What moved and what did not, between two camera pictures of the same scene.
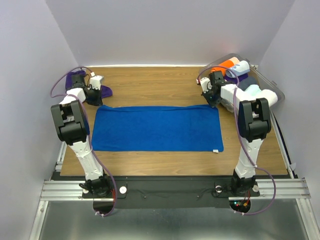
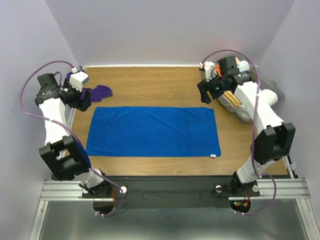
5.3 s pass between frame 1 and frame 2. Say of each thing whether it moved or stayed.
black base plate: stayed
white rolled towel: stayed
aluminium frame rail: stayed
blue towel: moved
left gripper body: moved
